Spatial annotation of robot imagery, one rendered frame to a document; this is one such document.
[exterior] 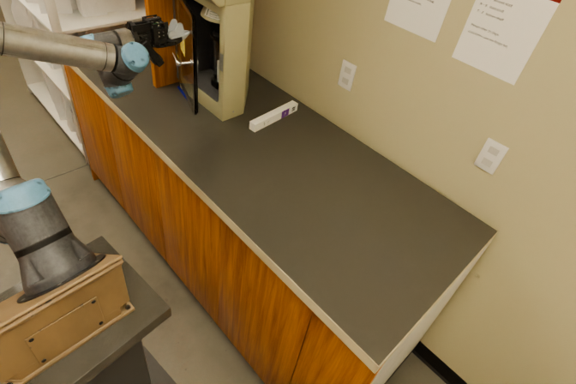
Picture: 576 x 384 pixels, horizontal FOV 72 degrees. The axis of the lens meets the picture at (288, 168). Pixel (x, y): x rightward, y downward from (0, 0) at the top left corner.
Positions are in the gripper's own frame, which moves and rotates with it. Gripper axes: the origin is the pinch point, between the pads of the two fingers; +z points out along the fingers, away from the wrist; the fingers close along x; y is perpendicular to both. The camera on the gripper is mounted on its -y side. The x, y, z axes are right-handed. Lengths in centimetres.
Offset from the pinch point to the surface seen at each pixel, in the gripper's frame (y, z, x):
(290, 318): -60, -16, -80
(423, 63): 3, 55, -62
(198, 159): -37.1, -10.1, -21.1
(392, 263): -37, 10, -94
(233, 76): -17.6, 16.4, -6.3
